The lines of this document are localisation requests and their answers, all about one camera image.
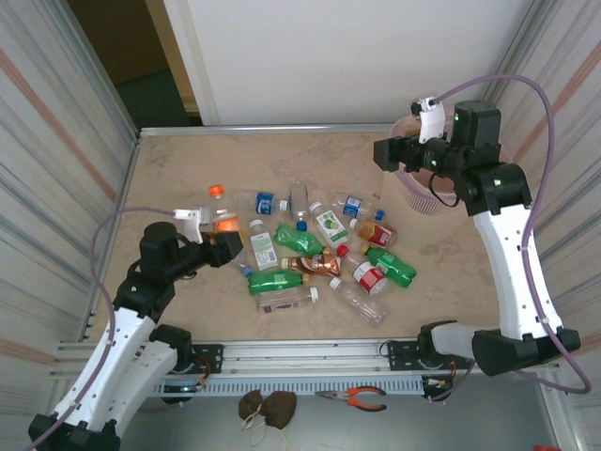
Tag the clear bottle dark label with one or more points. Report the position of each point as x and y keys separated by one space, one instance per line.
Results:
x=282 y=303

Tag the white-label bottle white cap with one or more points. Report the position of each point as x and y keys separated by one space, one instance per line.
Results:
x=262 y=249

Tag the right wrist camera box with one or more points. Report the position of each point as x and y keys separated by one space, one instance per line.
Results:
x=429 y=119

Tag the brown shiny plastic bottle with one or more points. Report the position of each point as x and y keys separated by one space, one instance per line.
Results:
x=319 y=267

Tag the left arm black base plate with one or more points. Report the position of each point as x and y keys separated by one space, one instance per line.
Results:
x=211 y=359

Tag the clear unlabelled bottle white cap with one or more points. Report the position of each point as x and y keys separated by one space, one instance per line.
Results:
x=364 y=307

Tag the white door frame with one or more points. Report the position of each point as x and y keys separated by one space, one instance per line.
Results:
x=197 y=70

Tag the small red object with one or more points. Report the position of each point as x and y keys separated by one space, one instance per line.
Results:
x=547 y=447

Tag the lime-print white label bottle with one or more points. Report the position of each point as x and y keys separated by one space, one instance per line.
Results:
x=331 y=225

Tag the clear bottle orange cap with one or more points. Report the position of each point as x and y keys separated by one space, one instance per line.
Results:
x=220 y=206

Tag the blue-label bottle white cap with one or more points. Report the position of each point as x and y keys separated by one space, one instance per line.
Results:
x=265 y=203

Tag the clear bottle light-blue cap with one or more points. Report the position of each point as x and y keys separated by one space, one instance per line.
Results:
x=244 y=263

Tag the pink trash bin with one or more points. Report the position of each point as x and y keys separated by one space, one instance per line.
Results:
x=405 y=126

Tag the brown cloth pouch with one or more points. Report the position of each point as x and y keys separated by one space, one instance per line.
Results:
x=251 y=404
x=282 y=409

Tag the orange-red label bottle white cap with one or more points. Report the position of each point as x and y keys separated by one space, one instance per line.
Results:
x=378 y=233

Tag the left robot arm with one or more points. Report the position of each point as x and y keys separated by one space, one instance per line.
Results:
x=122 y=338

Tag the red-label bottle red cap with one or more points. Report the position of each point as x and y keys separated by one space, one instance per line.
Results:
x=368 y=277

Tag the clear ribbed bottle blue cap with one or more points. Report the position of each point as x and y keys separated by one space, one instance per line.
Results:
x=299 y=199

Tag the green plastic bottle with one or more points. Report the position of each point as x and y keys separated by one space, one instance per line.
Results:
x=296 y=239

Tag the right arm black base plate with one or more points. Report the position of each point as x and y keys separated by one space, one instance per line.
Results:
x=401 y=354

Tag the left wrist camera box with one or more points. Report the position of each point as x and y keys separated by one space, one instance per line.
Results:
x=190 y=225

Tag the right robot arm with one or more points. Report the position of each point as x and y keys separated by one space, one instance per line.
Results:
x=516 y=272

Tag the aluminium table back rail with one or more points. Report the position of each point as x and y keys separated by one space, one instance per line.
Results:
x=258 y=130

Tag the small blue-label bottle blue cap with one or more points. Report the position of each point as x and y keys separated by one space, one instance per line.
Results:
x=352 y=206

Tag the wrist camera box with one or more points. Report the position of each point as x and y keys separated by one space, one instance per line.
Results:
x=190 y=225
x=429 y=119

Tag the aluminium mounting rail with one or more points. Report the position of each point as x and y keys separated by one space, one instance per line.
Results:
x=305 y=350

